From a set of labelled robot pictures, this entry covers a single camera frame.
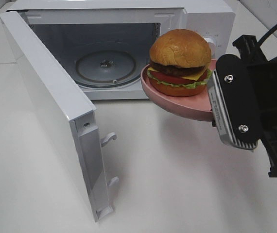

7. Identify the pink round plate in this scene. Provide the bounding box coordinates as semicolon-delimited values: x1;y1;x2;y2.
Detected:
140;65;213;122

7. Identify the white microwave oven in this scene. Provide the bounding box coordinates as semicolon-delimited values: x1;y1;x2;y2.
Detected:
6;0;235;100

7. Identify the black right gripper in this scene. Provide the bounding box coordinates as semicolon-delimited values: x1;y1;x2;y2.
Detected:
232;34;277;178

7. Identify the burger with lettuce and cheese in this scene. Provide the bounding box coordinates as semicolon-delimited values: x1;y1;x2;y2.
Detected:
147;29;212;97

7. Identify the white microwave door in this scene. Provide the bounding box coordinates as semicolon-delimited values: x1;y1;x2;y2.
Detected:
0;11;119;221

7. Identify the glass microwave turntable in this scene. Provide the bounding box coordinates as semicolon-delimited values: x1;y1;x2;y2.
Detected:
74;41;148;89

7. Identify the upper white microwave knob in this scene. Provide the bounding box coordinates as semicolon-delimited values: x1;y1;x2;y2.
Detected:
203;36;217;55

